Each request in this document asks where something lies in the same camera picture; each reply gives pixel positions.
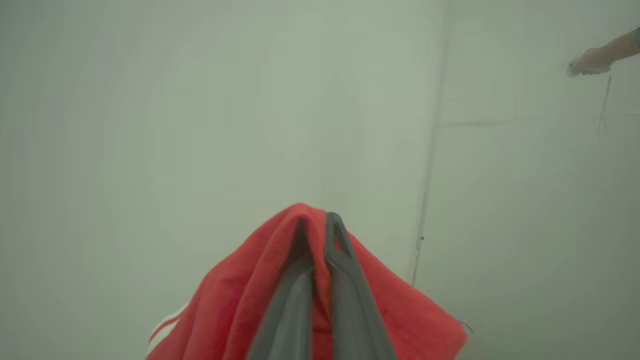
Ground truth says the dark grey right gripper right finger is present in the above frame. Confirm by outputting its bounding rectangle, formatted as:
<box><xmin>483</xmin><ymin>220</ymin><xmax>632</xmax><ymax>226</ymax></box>
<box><xmin>324</xmin><ymin>212</ymin><xmax>399</xmax><ymax>360</ymax></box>

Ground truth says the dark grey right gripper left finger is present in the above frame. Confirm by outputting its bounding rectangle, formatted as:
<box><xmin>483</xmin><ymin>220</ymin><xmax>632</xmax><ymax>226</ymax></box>
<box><xmin>246</xmin><ymin>216</ymin><xmax>317</xmax><ymax>360</ymax></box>

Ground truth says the red and white garment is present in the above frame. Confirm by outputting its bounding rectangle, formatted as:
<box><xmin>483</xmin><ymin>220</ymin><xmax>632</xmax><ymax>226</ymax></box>
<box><xmin>145</xmin><ymin>202</ymin><xmax>468</xmax><ymax>360</ymax></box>

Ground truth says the person's hand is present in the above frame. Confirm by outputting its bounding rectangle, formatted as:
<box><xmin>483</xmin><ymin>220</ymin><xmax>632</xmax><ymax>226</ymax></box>
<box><xmin>569</xmin><ymin>47</ymin><xmax>613</xmax><ymax>76</ymax></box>

